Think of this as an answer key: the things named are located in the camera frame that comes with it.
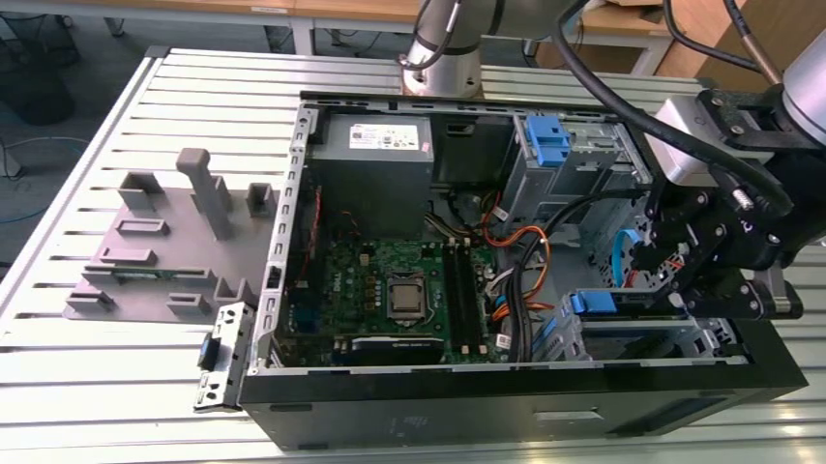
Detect blue data wire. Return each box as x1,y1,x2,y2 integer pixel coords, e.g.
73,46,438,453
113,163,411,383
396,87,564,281
608,228,648,291

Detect hard disk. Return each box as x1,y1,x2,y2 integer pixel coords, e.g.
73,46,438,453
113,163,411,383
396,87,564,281
538,288,704,363

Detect silver disk bay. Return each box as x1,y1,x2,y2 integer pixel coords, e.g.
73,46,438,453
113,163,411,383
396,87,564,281
556,286,740,363

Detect silver drive cage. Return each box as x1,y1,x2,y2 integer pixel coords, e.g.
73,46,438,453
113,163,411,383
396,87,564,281
500,111,651,228

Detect blue drive latch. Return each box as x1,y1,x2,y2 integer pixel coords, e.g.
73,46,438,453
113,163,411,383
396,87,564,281
524,114,574,169

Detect wooden cabinet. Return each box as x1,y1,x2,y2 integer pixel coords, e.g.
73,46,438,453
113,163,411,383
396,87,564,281
654,0,826,141

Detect black RAM slot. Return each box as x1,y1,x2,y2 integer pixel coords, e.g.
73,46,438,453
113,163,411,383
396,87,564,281
458,240,491,358
442,240,470,358

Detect CPU socket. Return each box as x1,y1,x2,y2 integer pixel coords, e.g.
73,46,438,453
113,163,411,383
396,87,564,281
383,272,432,328

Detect silver CPU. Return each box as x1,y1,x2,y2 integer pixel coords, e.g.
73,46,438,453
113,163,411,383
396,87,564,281
388,283,424,311

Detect grey power supply unit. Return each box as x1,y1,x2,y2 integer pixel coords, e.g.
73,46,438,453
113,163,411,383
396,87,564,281
305,113,436,243

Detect black open PC case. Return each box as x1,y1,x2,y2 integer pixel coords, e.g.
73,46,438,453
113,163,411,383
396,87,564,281
191,89,810,451

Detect black graphics card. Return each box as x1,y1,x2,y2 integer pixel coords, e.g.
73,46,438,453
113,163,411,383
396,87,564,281
332,333,448,367

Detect green motherboard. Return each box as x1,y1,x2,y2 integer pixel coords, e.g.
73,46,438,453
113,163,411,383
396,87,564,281
283,236,515,368

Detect blue VGA connector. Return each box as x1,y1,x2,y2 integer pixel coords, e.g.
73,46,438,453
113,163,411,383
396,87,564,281
197,332,221,372

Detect grey parts rack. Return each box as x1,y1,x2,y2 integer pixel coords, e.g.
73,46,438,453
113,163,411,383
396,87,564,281
61,147,287,324

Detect green RAM stick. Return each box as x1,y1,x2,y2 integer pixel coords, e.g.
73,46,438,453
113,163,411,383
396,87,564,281
109,269,209,282

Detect black waste bin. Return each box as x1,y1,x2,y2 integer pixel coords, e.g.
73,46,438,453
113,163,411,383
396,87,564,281
0,67,76,128

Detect thick black arm hose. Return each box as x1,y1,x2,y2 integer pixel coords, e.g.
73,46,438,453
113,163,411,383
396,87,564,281
552,0,796,221

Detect thick black case cable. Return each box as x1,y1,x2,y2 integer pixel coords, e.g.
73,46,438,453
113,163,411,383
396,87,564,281
506,189,650,363

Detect orange power wire bundle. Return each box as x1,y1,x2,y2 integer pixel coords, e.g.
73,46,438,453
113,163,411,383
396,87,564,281
480,222,556,323

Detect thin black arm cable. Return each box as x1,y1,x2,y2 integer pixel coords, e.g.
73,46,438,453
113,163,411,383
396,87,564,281
662,0,775,73

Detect black cable copper end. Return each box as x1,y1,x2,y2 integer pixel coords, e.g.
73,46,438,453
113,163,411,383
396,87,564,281
722,0,787,88

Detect yellow black power wires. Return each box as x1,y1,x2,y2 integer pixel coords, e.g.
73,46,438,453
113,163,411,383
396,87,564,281
422,212,483,243

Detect small coloured header wires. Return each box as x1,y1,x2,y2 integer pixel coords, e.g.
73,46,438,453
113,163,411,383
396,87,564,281
337,208,364,241

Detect red black fan wire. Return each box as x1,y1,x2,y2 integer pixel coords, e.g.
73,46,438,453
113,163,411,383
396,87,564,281
295,187,324,291

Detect wooden desk white frame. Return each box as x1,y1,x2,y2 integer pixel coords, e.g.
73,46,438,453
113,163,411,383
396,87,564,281
101,0,297,54
293,0,687,76

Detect blue floor cable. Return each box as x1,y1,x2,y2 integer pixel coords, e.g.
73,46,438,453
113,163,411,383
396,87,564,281
0,134,91,152

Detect black wire basket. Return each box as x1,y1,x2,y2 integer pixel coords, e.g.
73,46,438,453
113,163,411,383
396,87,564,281
0,12,84,73

